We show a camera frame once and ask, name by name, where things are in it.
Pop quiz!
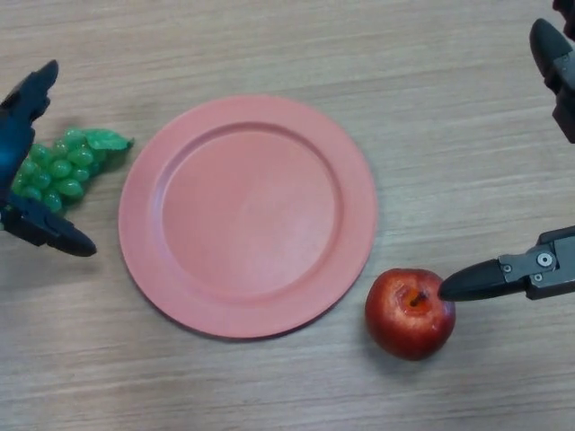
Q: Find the red apple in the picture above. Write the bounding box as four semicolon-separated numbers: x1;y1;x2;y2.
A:
364;268;457;361

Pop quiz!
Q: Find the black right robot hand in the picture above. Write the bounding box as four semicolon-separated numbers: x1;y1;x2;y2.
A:
438;0;575;302

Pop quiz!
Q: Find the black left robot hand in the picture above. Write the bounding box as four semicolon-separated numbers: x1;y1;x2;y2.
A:
0;59;98;258

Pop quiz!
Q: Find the pink round plate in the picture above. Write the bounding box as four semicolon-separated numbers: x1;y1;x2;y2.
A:
118;93;378;339

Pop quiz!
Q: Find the green grape bunch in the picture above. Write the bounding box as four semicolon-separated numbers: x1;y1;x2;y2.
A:
9;128;136;216

